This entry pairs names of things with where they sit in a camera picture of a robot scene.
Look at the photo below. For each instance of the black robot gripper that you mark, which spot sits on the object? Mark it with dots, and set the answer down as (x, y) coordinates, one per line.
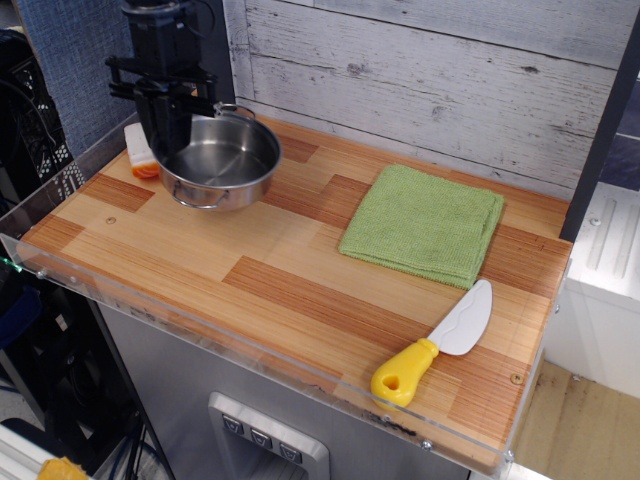
(163, 77)

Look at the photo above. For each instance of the stainless steel pot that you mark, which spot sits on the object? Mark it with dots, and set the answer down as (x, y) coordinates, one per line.
(228, 164)

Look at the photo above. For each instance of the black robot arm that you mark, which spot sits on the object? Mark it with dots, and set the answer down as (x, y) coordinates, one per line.
(164, 77)

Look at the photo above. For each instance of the salmon sushi toy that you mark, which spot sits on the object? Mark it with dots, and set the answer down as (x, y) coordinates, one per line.
(143, 163)

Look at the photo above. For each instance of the green folded towel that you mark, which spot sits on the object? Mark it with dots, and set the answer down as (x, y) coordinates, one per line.
(424, 225)

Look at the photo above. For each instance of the black crate at left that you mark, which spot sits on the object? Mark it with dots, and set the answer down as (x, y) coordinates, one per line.
(33, 144)

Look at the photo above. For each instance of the clear acrylic table guard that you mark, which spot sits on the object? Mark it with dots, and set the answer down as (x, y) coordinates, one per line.
(267, 288)

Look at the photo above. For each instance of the stainless steel cabinet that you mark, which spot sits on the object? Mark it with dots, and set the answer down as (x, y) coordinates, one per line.
(174, 380)

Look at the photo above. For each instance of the yellow object bottom left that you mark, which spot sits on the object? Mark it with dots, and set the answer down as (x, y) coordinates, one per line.
(61, 469)

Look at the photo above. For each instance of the yellow handled toy knife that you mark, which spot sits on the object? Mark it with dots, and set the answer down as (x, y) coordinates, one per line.
(395, 382)

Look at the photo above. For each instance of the dark right vertical post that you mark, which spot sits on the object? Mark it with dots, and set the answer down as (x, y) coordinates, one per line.
(612, 115)

